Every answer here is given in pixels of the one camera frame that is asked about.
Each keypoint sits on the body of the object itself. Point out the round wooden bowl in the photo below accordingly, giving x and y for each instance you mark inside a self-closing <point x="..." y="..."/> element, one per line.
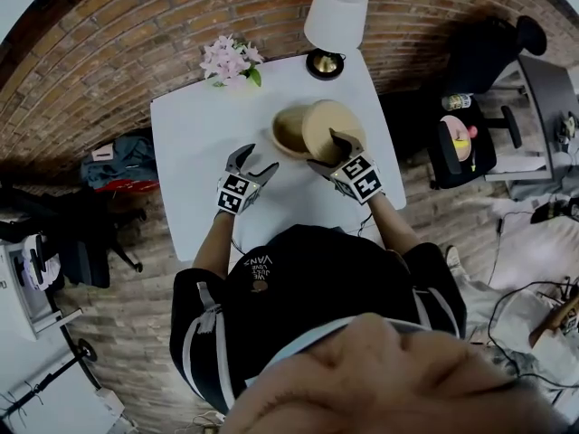
<point x="287" y="127"/>

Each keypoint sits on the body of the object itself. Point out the red bag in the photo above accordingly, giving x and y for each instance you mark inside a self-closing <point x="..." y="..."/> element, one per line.
<point x="131" y="185"/>

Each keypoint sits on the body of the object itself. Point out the black handheld device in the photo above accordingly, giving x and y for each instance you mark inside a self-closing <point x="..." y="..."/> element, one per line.
<point x="549" y="210"/>

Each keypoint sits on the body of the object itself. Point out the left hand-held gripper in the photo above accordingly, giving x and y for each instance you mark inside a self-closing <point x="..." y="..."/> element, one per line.
<point x="237" y="192"/>

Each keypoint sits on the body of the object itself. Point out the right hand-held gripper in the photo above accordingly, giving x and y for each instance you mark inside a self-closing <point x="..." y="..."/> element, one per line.
<point x="359" y="179"/>

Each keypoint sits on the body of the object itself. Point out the person's left forearm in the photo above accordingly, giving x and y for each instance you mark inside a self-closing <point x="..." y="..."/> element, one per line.
<point x="215" y="247"/>

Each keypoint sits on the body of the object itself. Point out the person's face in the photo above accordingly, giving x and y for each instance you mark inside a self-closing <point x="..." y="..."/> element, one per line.
<point x="384" y="387"/>

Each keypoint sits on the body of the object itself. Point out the white shade table lamp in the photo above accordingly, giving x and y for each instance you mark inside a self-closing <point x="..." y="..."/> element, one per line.
<point x="337" y="12"/>

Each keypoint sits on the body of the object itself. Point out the black office chair with headrest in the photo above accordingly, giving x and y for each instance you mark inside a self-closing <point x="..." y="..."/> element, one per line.
<point x="484" y="57"/>

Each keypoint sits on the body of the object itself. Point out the round wooden lid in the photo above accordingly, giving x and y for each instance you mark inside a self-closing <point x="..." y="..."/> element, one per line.
<point x="328" y="125"/>

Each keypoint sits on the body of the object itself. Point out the person's black t-shirt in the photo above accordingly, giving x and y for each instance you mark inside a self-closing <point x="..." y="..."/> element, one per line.
<point x="325" y="278"/>

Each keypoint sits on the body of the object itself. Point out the clear drink bottle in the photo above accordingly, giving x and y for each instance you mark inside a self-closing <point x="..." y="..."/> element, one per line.
<point x="457" y="102"/>

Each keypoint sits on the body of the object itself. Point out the pink round cushion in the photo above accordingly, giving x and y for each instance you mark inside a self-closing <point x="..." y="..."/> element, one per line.
<point x="454" y="134"/>

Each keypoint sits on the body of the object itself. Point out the black kick scooter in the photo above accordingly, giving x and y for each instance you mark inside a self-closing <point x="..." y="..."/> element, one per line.
<point x="86" y="350"/>

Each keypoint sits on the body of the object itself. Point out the pink flower plant in pot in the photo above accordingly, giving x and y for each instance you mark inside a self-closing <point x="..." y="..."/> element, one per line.
<point x="228" y="59"/>

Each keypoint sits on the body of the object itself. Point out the black office chair with armrests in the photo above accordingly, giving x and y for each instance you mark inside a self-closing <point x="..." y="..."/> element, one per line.
<point x="481" y="156"/>

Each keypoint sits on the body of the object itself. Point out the person's right forearm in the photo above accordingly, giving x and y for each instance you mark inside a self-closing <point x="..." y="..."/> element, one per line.
<point x="393" y="224"/>

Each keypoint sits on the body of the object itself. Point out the white cabinet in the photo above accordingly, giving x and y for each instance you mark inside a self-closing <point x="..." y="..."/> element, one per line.
<point x="18" y="314"/>

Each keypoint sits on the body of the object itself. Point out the black swivel chair with clothes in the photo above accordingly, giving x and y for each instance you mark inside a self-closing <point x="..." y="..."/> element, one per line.
<point x="77" y="242"/>

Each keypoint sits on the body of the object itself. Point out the dark grey desk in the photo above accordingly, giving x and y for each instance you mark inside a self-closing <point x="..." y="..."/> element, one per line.
<point x="547" y="97"/>

